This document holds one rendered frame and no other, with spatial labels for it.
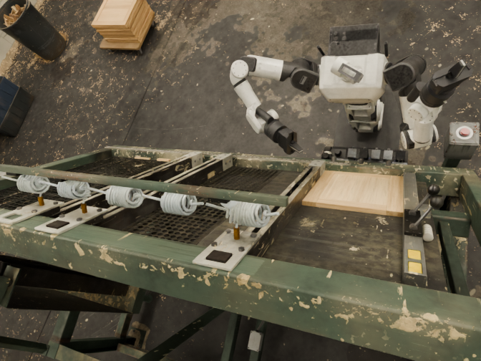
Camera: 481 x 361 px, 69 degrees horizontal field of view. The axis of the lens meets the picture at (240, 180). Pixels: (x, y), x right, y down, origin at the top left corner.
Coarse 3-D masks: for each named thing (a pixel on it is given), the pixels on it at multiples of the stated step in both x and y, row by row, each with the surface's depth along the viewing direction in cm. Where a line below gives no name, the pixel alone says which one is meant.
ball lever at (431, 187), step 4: (432, 184) 113; (428, 188) 113; (432, 188) 112; (436, 188) 111; (428, 192) 113; (432, 192) 112; (436, 192) 112; (428, 196) 114; (424, 200) 115; (420, 204) 116; (416, 208) 117; (412, 212) 117
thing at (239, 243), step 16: (320, 160) 182; (304, 176) 159; (320, 176) 173; (288, 192) 137; (304, 192) 145; (272, 208) 120; (288, 208) 125; (272, 224) 109; (224, 240) 91; (240, 240) 90; (256, 240) 91; (272, 240) 110; (240, 256) 82
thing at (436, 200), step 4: (432, 196) 103; (436, 196) 102; (432, 200) 102; (436, 200) 101; (440, 200) 101; (432, 204) 102; (436, 204) 101; (440, 204) 101; (428, 208) 104; (432, 208) 103; (424, 212) 105; (428, 212) 104; (424, 216) 105; (420, 220) 106; (412, 224) 107; (416, 224) 106; (412, 228) 106; (416, 228) 106
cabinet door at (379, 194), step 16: (336, 176) 174; (352, 176) 173; (368, 176) 171; (384, 176) 170; (400, 176) 169; (320, 192) 151; (336, 192) 151; (352, 192) 151; (368, 192) 150; (384, 192) 149; (400, 192) 148; (336, 208) 137; (352, 208) 134; (368, 208) 132; (384, 208) 131; (400, 208) 131
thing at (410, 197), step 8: (408, 176) 162; (408, 184) 151; (416, 184) 151; (408, 192) 141; (416, 192) 141; (408, 200) 133; (416, 200) 133; (408, 208) 125; (408, 240) 102; (416, 240) 102; (408, 248) 98; (416, 248) 97; (424, 264) 89; (408, 272) 86; (416, 272) 86; (424, 272) 86; (408, 280) 86; (416, 280) 86; (424, 280) 85
